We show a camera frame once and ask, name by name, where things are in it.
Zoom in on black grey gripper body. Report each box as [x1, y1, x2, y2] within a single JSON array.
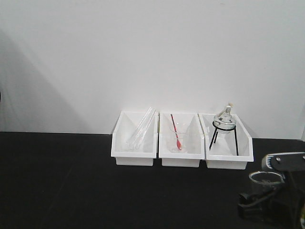
[[262, 152, 305, 229]]

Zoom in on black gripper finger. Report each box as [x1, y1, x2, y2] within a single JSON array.
[[237, 187, 290, 220]]

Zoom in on clear glass beaker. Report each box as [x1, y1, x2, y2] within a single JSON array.
[[249, 171, 285, 198]]

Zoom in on right white storage bin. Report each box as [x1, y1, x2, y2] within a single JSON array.
[[198, 113, 254, 170]]

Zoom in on white storage bin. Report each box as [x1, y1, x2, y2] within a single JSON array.
[[198, 113, 254, 170], [158, 112, 205, 167], [111, 111, 159, 166]]

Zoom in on black metal tripod stand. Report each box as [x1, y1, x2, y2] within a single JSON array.
[[209, 121, 239, 156]]

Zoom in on glass alcohol lamp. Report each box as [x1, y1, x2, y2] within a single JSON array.
[[213, 103, 236, 134]]

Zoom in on middle white storage bin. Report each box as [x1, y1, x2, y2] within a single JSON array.
[[158, 112, 205, 167]]

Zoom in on red striped brush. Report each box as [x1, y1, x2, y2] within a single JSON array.
[[170, 114, 182, 150]]

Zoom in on clear glass test tubes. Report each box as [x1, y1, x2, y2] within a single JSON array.
[[126, 107, 155, 150]]

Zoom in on left white storage bin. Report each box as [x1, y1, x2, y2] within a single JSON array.
[[111, 111, 159, 166]]

